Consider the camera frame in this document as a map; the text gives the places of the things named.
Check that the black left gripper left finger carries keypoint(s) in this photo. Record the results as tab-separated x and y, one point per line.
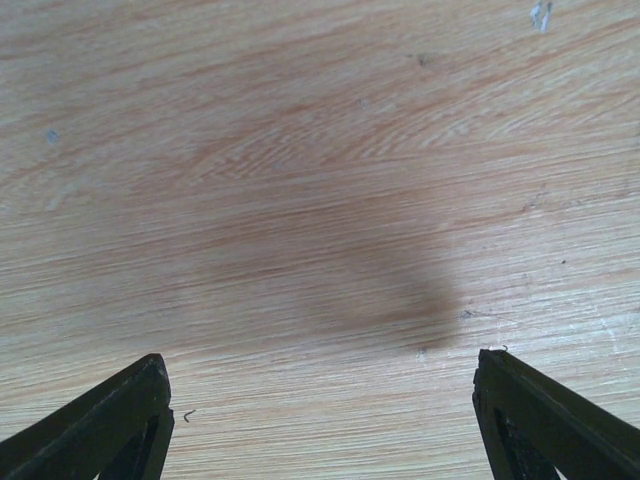
120	429

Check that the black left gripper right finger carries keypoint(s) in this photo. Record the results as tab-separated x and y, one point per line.
533	427

